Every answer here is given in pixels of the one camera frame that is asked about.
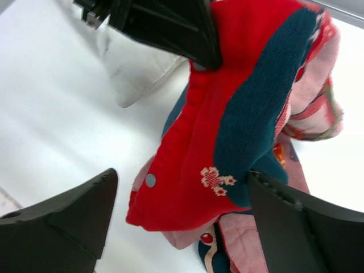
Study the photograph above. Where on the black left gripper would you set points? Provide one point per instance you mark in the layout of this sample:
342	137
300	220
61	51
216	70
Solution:
185	28

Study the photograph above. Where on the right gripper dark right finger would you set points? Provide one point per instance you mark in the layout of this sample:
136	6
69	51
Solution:
301	233

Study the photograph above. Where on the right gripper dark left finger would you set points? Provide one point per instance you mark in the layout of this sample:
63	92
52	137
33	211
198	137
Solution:
65	233

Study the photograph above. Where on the white pillow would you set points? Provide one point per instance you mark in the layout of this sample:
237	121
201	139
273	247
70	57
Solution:
134	70

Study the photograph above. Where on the red patterned pillowcase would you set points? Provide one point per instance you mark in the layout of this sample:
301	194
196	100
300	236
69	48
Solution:
274	86

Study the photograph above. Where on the aluminium table frame rail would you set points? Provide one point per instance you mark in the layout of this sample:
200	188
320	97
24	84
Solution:
348	11

